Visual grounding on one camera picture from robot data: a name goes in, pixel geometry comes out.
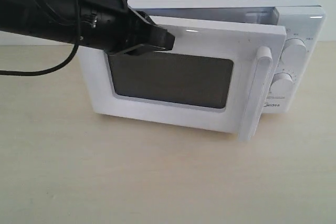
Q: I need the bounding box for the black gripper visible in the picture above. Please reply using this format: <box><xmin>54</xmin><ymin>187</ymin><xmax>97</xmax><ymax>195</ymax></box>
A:
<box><xmin>79</xmin><ymin>0</ymin><xmax>175</xmax><ymax>56</ymax></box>

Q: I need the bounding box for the white microwave door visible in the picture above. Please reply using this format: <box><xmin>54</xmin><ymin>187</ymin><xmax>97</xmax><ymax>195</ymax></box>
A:
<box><xmin>77</xmin><ymin>16</ymin><xmax>286</xmax><ymax>141</ymax></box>

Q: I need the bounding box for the white Midea microwave oven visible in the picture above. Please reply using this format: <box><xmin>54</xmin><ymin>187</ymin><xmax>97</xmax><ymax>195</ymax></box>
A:
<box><xmin>128</xmin><ymin>0</ymin><xmax>325</xmax><ymax>113</ymax></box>

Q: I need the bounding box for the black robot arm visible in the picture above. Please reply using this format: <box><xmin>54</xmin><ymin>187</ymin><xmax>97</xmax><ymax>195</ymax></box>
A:
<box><xmin>1</xmin><ymin>0</ymin><xmax>175</xmax><ymax>55</ymax></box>

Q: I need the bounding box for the lower white timer knob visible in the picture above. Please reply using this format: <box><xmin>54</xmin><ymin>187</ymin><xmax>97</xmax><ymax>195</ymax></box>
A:
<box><xmin>270</xmin><ymin>72</ymin><xmax>293</xmax><ymax>96</ymax></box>

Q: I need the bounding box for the upper white control knob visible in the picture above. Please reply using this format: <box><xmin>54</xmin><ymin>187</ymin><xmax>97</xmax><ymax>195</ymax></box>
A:
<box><xmin>281</xmin><ymin>38</ymin><xmax>307</xmax><ymax>65</ymax></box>

